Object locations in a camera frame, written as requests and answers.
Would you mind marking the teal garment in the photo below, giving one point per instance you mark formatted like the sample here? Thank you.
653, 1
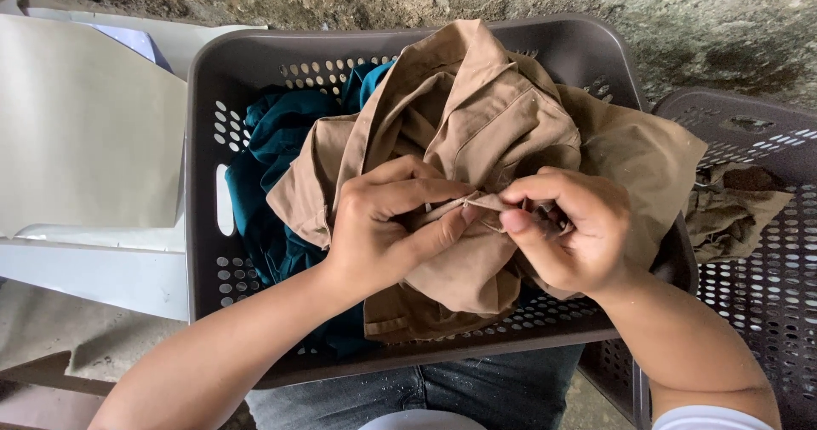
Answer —
281, 187

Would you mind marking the tan brown shirt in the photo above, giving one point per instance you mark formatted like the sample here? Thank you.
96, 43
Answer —
472, 162

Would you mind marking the grey perforated laundry basket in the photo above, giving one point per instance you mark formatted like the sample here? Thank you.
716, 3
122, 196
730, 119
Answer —
396, 200
753, 258

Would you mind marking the person's right hand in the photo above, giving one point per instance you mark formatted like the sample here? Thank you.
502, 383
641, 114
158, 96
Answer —
584, 238

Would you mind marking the person's grey jeans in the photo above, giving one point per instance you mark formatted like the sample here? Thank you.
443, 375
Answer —
447, 388

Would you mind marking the white folded board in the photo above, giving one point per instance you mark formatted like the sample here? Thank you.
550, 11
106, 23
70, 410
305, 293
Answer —
89, 155

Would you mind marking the person's white shirt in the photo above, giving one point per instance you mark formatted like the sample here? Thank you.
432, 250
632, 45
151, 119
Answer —
708, 419

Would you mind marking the person's left hand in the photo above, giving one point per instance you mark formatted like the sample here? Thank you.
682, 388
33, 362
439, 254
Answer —
370, 232

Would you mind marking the olive brown cloth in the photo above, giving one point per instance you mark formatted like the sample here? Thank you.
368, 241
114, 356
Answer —
731, 210

